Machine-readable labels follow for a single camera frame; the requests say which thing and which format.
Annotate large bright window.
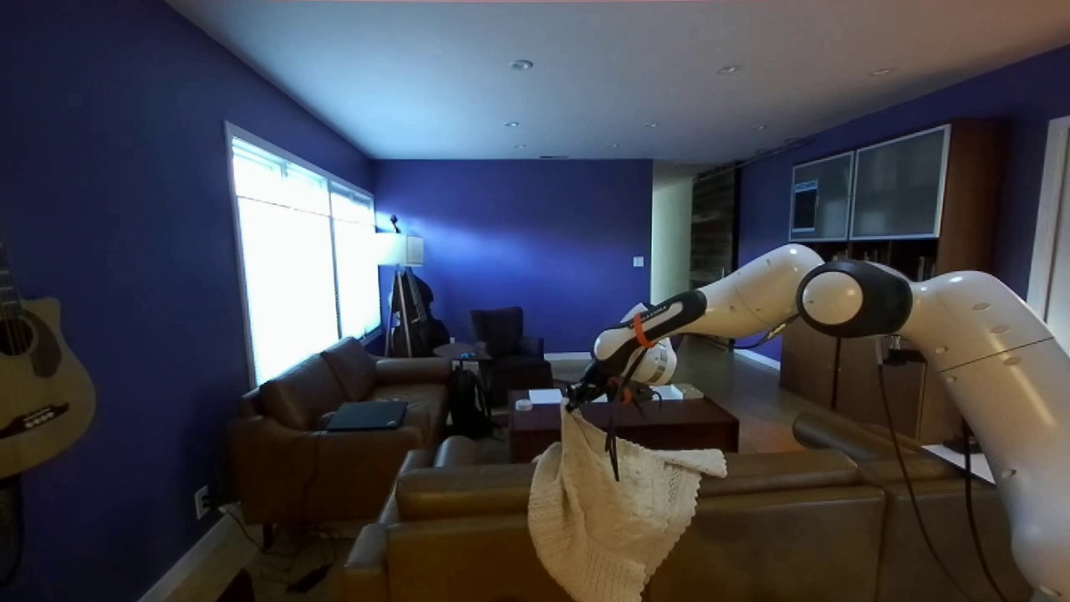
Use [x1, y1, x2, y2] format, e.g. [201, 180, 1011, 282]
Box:
[223, 121, 385, 387]

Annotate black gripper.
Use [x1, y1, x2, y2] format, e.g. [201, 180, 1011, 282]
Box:
[566, 351, 635, 419]

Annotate brown leather sofa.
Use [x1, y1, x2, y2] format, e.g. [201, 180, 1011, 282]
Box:
[336, 431, 1041, 602]

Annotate dark wooden coffee table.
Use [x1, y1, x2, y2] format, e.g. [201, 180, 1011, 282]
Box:
[509, 384, 741, 461]

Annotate dark bookshelf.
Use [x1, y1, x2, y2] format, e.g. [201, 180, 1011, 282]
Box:
[690, 164, 745, 290]

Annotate brown leather couch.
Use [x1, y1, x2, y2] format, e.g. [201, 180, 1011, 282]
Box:
[226, 335, 462, 529]

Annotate black backpack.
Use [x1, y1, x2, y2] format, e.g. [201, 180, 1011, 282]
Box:
[443, 361, 496, 442]

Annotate dark instrument case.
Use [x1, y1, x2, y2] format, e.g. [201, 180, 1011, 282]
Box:
[388, 265, 450, 361]

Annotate wooden cabinet glass doors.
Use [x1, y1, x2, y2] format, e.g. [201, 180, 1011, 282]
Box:
[779, 118, 1012, 449]

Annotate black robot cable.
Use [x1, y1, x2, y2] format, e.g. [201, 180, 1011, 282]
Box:
[597, 344, 1006, 602]

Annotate white knitted blanket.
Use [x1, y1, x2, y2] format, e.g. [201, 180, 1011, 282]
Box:
[525, 404, 729, 602]

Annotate floor lamp white shade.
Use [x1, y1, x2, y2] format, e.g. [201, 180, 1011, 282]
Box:
[372, 210, 427, 361]

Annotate dark laptop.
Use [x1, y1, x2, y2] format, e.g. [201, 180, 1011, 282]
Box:
[322, 399, 411, 435]

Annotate acoustic guitar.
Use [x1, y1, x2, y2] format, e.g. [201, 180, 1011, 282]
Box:
[0, 248, 101, 482]

